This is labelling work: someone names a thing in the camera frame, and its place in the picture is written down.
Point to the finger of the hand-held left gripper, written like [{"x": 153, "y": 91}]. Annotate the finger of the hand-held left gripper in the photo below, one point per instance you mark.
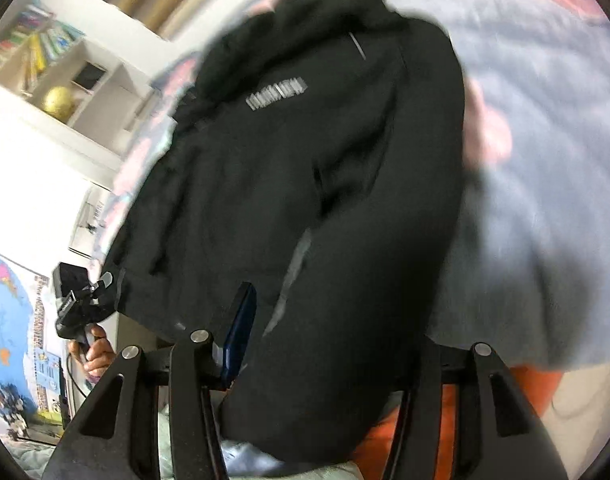
[{"x": 110, "y": 292}]

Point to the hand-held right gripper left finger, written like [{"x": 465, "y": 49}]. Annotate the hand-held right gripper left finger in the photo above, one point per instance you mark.
[{"x": 240, "y": 330}]

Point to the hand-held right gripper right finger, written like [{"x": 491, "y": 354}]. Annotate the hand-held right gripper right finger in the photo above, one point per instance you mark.
[{"x": 472, "y": 410}]

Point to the black hooded jacket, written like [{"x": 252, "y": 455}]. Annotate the black hooded jacket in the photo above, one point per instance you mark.
[{"x": 285, "y": 185}]

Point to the person's left hand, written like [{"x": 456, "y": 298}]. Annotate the person's left hand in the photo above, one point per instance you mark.
[{"x": 97, "y": 355}]

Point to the orange cloth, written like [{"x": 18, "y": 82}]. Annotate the orange cloth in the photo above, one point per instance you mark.
[{"x": 530, "y": 385}]

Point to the world map poster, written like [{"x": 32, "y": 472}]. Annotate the world map poster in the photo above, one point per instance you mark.
[{"x": 10, "y": 320}]

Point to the pale green cloth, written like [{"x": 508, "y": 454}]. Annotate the pale green cloth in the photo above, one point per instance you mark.
[{"x": 245, "y": 460}]

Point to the white bookshelf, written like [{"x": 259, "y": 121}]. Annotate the white bookshelf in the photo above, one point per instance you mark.
[{"x": 110, "y": 110}]

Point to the yellow globe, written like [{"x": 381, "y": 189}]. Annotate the yellow globe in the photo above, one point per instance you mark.
[{"x": 59, "y": 101}]

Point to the black box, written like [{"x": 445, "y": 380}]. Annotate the black box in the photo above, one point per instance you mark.
[{"x": 88, "y": 76}]

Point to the row of colourful books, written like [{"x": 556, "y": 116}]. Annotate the row of colourful books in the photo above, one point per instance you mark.
[{"x": 40, "y": 45}]

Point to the grey pink floral bedspread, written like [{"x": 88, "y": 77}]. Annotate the grey pink floral bedspread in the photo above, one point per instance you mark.
[{"x": 535, "y": 135}]

